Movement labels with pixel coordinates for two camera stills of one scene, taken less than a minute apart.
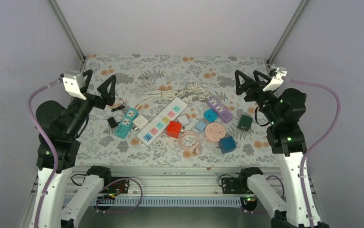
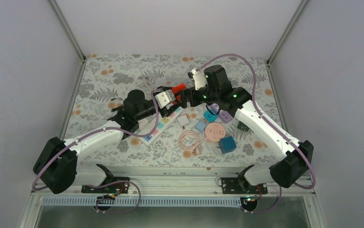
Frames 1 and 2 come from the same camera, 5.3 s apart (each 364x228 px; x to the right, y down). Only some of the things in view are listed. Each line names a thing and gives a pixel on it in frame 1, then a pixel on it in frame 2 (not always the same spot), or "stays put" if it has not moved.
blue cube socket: [227, 144] stays put
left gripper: [109, 98] → [166, 90]
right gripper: [248, 82] → [194, 102]
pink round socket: [214, 131] stays put
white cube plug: [183, 119] stays put
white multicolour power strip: [146, 137] stays put
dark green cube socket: [244, 123] stays put
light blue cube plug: [200, 126] stays put
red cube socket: [173, 129] → [176, 90]
